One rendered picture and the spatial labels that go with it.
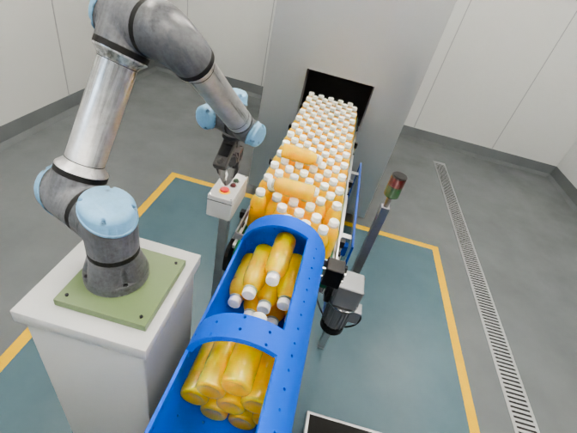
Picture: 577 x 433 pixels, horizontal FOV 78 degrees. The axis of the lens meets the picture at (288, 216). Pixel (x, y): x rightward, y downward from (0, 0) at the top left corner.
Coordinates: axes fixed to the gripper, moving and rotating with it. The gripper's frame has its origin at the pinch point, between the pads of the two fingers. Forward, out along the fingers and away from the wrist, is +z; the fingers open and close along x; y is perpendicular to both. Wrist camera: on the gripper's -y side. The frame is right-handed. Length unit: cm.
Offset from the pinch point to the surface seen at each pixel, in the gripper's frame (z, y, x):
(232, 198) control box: 3.7, -2.8, -4.2
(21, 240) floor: 114, 31, 143
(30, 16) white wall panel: 20, 186, 243
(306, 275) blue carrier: -7, -40, -38
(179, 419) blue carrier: 13, -77, -18
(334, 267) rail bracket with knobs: 14, -13, -49
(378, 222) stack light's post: 11, 21, -65
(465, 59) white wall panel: -2, 408, -172
